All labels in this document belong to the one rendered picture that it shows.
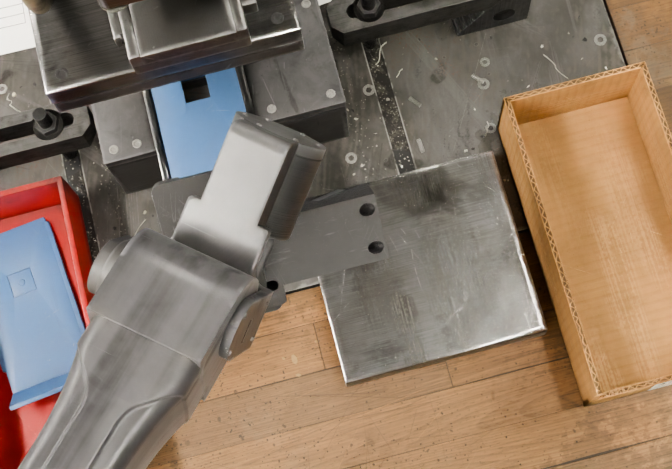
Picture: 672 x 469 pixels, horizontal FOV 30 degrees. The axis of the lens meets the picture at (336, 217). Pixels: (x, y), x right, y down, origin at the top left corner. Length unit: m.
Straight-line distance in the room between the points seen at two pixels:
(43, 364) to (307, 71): 0.33
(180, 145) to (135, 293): 0.37
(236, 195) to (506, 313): 0.39
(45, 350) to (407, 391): 0.30
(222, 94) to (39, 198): 0.18
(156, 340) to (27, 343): 0.45
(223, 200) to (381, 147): 0.41
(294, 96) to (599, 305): 0.30
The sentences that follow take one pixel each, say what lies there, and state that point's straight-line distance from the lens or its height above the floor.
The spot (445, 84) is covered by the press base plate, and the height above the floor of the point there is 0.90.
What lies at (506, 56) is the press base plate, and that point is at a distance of 1.12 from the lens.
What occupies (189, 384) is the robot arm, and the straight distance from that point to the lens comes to 0.64.
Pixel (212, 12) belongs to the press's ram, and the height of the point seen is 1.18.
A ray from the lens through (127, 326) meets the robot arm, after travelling 0.65.
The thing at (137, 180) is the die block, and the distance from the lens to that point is 1.07.
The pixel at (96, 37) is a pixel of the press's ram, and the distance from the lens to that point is 0.89.
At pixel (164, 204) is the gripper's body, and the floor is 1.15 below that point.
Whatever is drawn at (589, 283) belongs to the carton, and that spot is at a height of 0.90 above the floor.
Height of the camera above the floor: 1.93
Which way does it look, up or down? 74 degrees down
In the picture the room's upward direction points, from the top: 10 degrees counter-clockwise
